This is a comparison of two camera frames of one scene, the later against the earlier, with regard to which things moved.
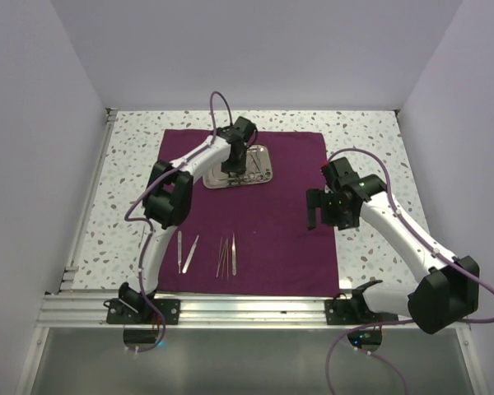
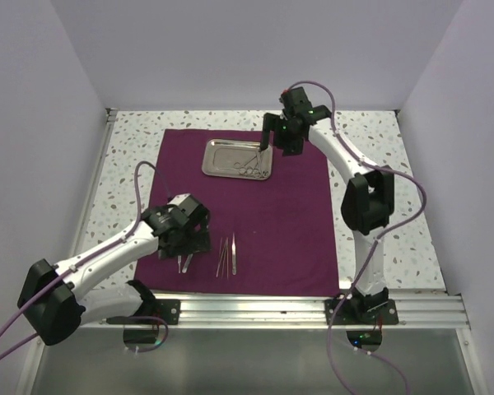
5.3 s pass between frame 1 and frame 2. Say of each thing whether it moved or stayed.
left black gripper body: moved
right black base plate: stayed
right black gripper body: moved
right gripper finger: moved
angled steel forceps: stayed
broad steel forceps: stayed
